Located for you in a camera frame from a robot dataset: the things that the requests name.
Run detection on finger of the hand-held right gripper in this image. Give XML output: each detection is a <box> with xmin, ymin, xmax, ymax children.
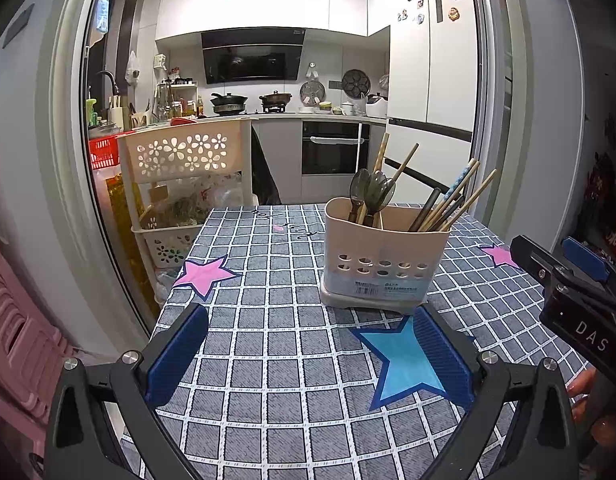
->
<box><xmin>510</xmin><ymin>235</ymin><xmax>560</xmax><ymax>283</ymax></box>
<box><xmin>561</xmin><ymin>236</ymin><xmax>616</xmax><ymax>306</ymax></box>

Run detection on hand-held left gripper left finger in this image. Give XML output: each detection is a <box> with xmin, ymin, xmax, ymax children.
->
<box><xmin>44</xmin><ymin>303</ymin><xmax>210</xmax><ymax>480</ymax></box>

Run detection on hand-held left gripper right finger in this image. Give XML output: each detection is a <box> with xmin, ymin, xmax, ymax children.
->
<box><xmin>415</xmin><ymin>306</ymin><xmax>579</xmax><ymax>480</ymax></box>

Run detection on blue patterned chopstick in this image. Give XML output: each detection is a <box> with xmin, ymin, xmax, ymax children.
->
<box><xmin>428</xmin><ymin>158</ymin><xmax>478</xmax><ymax>231</ymax></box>

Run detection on beige plastic utensil holder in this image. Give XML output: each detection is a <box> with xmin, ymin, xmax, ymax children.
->
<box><xmin>319</xmin><ymin>197</ymin><xmax>451</xmax><ymax>308</ymax></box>

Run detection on person's right hand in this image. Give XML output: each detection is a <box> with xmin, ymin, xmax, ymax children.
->
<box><xmin>567</xmin><ymin>367</ymin><xmax>616</xmax><ymax>448</ymax></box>

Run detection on pink star sticker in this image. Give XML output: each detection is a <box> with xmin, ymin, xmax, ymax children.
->
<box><xmin>173</xmin><ymin>255</ymin><xmax>241</xmax><ymax>301</ymax></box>
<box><xmin>478</xmin><ymin>244</ymin><xmax>521</xmax><ymax>270</ymax></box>

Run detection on red festive decorations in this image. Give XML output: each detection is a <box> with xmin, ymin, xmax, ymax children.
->
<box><xmin>580</xmin><ymin>150</ymin><xmax>616</xmax><ymax>251</ymax></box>

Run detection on blue star sticker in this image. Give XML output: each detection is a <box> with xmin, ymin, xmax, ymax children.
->
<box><xmin>350</xmin><ymin>315</ymin><xmax>476</xmax><ymax>411</ymax></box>

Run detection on grey checked tablecloth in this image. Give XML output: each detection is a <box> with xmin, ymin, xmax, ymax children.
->
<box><xmin>120</xmin><ymin>203</ymin><xmax>591</xmax><ymax>480</ymax></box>

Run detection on yellow cooking oil bottle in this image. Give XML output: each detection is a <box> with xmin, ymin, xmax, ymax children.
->
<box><xmin>105</xmin><ymin>172</ymin><xmax>139</xmax><ymax>281</ymax></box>

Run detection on pink plastic stool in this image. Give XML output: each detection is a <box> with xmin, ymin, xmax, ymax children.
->
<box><xmin>0</xmin><ymin>237</ymin><xmax>74</xmax><ymax>456</ymax></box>

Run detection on clear plastic bag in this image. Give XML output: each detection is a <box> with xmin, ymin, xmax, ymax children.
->
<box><xmin>198</xmin><ymin>172</ymin><xmax>246</xmax><ymax>211</ymax></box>

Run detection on beige flower-cutout storage trolley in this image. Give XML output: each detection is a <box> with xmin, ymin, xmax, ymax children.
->
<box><xmin>117</xmin><ymin>119</ymin><xmax>254</xmax><ymax>271</ymax></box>

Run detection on red plastic basket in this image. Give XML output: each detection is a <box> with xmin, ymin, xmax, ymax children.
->
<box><xmin>89</xmin><ymin>137</ymin><xmax>124</xmax><ymax>171</ymax></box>

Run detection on white refrigerator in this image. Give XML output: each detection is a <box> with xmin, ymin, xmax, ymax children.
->
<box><xmin>385</xmin><ymin>0</ymin><xmax>481</xmax><ymax>211</ymax></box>

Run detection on white rice cooker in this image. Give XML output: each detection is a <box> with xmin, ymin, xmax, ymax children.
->
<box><xmin>365</xmin><ymin>92</ymin><xmax>389</xmax><ymax>118</ymax></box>

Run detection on black built-in oven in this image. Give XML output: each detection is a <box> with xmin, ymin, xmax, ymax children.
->
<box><xmin>301</xmin><ymin>121</ymin><xmax>371</xmax><ymax>177</ymax></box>

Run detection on round grey steamer rack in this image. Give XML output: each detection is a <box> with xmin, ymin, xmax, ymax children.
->
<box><xmin>342</xmin><ymin>69</ymin><xmax>371</xmax><ymax>98</ymax></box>

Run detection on black kitchen faucet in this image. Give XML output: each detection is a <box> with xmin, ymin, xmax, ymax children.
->
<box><xmin>95</xmin><ymin>70</ymin><xmax>120</xmax><ymax>98</ymax></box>

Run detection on round hanging plate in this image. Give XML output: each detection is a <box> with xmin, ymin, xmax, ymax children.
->
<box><xmin>299</xmin><ymin>81</ymin><xmax>324</xmax><ymax>109</ymax></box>

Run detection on dark cooking pot with lid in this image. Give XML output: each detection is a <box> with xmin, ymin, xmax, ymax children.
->
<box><xmin>259</xmin><ymin>90</ymin><xmax>291</xmax><ymax>111</ymax></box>

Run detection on black range hood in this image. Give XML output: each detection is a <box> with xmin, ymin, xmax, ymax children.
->
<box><xmin>201</xmin><ymin>29</ymin><xmax>307</xmax><ymax>86</ymax></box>

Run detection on white upper kitchen cabinets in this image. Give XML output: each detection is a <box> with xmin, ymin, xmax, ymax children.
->
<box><xmin>154</xmin><ymin>0</ymin><xmax>389</xmax><ymax>41</ymax></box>

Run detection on grey wall switch plate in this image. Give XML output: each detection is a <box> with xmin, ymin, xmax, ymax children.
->
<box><xmin>3</xmin><ymin>4</ymin><xmax>35</xmax><ymax>48</ymax></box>

